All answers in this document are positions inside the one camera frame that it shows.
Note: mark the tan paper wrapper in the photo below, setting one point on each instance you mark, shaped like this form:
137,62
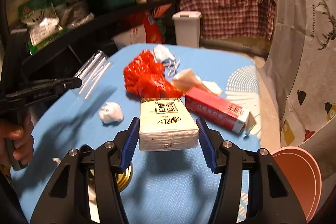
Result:
185,78

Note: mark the gold metal lid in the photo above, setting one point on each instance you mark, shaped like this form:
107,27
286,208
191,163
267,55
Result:
124,179

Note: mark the red and white carton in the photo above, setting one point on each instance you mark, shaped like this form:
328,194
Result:
210,106

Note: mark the clear bag of dark goods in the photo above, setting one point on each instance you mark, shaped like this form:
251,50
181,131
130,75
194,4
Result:
77,15

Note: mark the blue tablecloth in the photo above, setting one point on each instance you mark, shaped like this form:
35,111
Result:
162,187

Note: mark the white paper ball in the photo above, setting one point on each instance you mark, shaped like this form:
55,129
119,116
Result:
111,112

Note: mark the blue face mask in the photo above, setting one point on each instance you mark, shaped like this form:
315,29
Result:
161,53

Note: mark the pink plastic basin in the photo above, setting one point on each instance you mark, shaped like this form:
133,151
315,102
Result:
296,176

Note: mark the red plastic bag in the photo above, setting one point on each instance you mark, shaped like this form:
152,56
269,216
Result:
147,74

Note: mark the clear plastic wrapper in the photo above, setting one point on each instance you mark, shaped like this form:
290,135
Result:
92,71

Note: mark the white deer print cloth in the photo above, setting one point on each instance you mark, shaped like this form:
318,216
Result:
302,56

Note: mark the black shelf rack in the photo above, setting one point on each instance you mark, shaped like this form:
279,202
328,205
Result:
78,29

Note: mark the person's left hand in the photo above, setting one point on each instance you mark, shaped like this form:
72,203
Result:
24,151

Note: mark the cream tissue pack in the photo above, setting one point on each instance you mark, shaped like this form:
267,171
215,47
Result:
165,124

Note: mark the red plaid shirt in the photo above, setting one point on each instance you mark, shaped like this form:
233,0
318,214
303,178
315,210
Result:
225,3

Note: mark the green and white packet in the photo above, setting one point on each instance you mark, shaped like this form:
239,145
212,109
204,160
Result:
39,22

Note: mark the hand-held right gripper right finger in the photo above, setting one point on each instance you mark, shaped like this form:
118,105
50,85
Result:
206,142

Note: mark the white sack with red print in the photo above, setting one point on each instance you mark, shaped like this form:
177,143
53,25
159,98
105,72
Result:
130,37

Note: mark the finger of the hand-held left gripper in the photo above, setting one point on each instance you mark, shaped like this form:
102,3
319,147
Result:
71,82

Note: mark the white pedal bin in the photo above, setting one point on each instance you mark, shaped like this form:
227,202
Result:
187,29

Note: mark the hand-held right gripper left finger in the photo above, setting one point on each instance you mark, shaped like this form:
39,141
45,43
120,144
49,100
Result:
130,142

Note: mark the orange printed bag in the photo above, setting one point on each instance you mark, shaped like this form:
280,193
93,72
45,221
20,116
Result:
153,29

